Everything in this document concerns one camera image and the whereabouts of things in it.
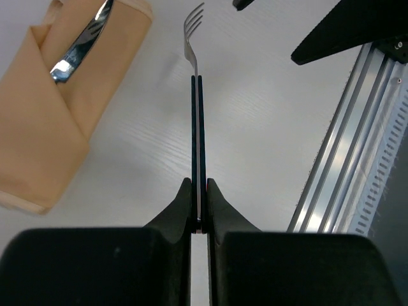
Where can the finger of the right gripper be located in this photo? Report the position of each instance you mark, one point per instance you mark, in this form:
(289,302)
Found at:
(350,24)
(241,4)

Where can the front aluminium rail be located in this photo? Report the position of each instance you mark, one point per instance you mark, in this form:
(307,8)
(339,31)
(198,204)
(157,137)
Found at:
(328,196)

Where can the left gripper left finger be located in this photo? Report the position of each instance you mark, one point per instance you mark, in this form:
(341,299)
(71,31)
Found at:
(150,265)

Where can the beige satin napkin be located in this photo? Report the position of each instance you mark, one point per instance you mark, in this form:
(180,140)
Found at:
(46,126)

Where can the green handled knife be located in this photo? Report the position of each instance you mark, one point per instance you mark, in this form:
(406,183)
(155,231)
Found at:
(77,52)

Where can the green handled fork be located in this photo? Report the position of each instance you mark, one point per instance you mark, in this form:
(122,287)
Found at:
(191,23)

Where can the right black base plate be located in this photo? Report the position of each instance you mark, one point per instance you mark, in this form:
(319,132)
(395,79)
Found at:
(396,48)

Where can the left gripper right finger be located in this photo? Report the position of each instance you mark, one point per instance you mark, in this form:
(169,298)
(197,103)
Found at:
(248,266)

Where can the slotted grey cable duct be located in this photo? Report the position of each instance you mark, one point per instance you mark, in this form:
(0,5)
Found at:
(388,138)

